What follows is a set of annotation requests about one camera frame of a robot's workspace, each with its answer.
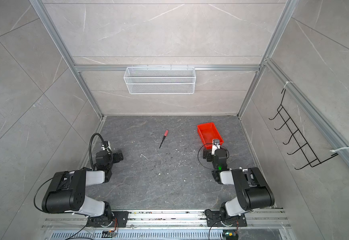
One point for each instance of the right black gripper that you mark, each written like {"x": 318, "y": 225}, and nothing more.
{"x": 208, "y": 153}

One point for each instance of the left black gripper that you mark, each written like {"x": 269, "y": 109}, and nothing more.
{"x": 116, "y": 159}

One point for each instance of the red handled screwdriver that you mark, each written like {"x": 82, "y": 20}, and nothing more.
{"x": 164, "y": 137}

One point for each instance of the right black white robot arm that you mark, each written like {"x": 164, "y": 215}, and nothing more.
{"x": 251, "y": 189}

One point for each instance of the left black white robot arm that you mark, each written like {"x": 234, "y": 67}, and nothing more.
{"x": 67, "y": 193}

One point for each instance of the red plastic bin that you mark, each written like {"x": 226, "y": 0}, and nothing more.
{"x": 207, "y": 133}

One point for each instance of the white zip tie on rack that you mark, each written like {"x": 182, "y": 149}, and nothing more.
{"x": 339, "y": 149}

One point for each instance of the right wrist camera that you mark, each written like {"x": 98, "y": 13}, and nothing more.
{"x": 215, "y": 146}

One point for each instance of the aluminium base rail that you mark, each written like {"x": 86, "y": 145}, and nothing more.
{"x": 264, "y": 224}

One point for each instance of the white wire mesh basket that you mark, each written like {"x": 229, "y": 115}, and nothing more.
{"x": 160, "y": 80}

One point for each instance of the black wire hook rack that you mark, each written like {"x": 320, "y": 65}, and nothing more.
{"x": 297, "y": 136}

